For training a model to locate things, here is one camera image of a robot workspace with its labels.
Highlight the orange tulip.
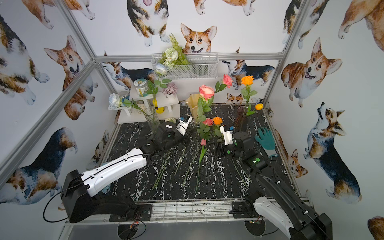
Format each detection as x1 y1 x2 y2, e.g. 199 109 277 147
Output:
246 103 264 116

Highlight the white tiered shelf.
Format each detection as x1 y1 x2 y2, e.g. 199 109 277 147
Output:
108 89 180 124

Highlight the blue label tin can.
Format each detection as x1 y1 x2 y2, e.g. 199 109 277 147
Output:
119 91 130 102

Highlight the green fern white flower bouquet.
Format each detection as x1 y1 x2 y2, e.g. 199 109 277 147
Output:
158 34 190 70

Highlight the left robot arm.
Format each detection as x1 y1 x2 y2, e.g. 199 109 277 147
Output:
61 118 193 224

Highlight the yellow fluted vase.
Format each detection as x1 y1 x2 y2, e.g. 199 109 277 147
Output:
186 94 201 121

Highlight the pink rose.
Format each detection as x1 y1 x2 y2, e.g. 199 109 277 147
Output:
214 75 233 94
179 117 214 188
196 85 215 123

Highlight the teal rubber glove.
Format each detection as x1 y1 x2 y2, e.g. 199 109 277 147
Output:
254 127 278 158

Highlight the small purple flower pot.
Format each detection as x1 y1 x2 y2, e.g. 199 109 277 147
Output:
163 82 178 95

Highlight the small glass jar under shelf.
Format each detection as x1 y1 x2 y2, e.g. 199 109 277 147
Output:
136 100 146 114

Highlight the white wire wall basket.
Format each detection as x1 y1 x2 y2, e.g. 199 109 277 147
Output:
151 54 219 80

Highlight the dark red glass vase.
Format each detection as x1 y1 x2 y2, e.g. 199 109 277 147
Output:
233 106 248 132

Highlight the clear ribbed glass vase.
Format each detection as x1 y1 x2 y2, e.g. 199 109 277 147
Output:
144 107 160 133

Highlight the pink tulip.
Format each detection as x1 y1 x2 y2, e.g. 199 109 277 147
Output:
195 139 207 193

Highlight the yellow bottle under shelf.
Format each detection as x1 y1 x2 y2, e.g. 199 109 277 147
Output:
153 99 165 114

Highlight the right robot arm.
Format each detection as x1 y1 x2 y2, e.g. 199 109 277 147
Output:
214 131 333 240

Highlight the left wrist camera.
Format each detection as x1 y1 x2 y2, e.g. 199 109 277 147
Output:
176 115 193 136

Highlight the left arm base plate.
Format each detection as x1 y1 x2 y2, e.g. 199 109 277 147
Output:
109 204 153 223

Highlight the clear jar green lid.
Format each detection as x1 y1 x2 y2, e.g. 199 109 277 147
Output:
134 79 148 97

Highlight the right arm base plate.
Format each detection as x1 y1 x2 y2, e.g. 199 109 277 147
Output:
229 200 259 219

